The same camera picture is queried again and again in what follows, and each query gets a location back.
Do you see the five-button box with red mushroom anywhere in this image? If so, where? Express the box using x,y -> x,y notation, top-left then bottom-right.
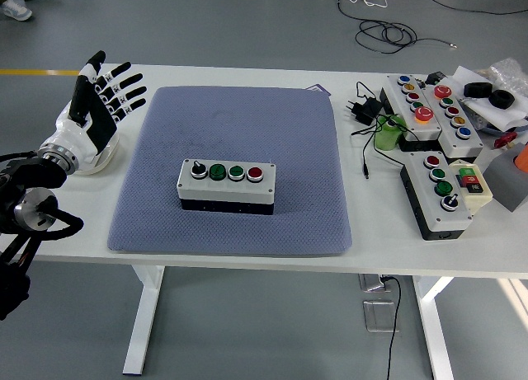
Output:
420,82 -> 484,159

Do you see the clear plastic bag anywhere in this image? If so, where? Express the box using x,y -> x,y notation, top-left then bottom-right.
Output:
478,57 -> 528,95

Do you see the grey block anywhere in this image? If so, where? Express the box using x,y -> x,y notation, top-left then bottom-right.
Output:
482,143 -> 528,213

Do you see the white paper sheet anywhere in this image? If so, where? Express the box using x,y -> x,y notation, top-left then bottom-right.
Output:
451,65 -> 528,133

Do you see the coiled black floor cable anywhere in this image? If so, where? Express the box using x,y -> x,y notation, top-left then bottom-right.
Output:
337,0 -> 460,55

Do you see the beige oval tray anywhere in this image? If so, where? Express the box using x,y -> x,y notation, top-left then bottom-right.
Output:
76,132 -> 121,176

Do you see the person's foot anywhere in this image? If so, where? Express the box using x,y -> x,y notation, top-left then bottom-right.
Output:
0,0 -> 33,21

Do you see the red knob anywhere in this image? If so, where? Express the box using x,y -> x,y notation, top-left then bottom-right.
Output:
493,132 -> 519,149

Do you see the black power cable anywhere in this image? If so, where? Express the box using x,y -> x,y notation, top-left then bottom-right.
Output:
381,275 -> 403,380

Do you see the white table leg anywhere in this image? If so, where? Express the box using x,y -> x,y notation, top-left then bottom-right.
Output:
412,275 -> 457,380
122,265 -> 166,376

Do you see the five-button box with lit stop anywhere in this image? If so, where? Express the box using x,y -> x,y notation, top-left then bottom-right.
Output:
379,73 -> 442,152

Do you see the black power adapter with cord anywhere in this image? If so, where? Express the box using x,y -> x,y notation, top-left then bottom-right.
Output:
344,81 -> 409,180

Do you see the blue-grey quilted mat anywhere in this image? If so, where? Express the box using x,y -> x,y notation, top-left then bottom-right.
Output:
106,86 -> 354,256

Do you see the black foam ring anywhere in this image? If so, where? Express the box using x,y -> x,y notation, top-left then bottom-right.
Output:
488,89 -> 516,109
463,82 -> 495,98

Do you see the grey four-button control box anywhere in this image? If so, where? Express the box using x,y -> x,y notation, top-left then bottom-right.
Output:
176,157 -> 276,215
399,151 -> 474,242

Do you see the orange cylinder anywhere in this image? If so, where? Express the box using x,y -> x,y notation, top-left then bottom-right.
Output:
514,143 -> 528,175

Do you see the blue bowl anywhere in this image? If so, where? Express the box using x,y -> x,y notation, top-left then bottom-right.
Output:
478,118 -> 528,138

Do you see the silver floor socket box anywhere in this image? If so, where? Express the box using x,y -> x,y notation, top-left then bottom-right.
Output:
358,274 -> 393,293
362,299 -> 400,334

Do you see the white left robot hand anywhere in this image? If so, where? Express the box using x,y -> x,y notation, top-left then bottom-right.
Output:
39,50 -> 149,169

